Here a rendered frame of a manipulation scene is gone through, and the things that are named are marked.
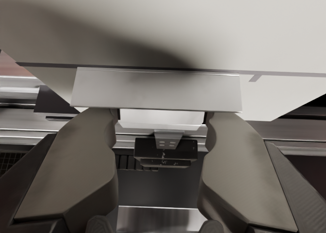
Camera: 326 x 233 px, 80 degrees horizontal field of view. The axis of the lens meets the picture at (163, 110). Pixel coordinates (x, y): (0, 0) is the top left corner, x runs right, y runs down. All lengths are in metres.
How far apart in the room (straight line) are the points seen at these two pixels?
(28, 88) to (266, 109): 0.24
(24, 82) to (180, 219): 0.20
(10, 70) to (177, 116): 0.16
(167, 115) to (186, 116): 0.02
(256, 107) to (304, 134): 0.37
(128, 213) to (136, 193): 0.50
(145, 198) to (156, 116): 0.54
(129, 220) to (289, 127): 0.41
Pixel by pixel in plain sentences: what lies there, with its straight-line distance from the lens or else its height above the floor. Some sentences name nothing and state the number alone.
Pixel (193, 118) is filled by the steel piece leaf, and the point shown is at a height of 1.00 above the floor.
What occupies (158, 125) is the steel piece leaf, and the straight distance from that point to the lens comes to 0.21.
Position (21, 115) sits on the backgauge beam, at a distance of 0.54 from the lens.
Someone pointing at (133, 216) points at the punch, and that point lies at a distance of 0.20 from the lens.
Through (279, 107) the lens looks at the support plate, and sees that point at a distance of 0.17.
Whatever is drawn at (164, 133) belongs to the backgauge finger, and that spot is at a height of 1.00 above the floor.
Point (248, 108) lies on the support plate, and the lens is 0.17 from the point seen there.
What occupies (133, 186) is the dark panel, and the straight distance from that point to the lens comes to 0.70.
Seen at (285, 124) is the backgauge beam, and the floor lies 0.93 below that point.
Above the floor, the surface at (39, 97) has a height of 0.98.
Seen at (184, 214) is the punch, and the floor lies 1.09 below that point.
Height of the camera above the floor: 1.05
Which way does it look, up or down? 18 degrees down
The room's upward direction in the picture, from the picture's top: 178 degrees counter-clockwise
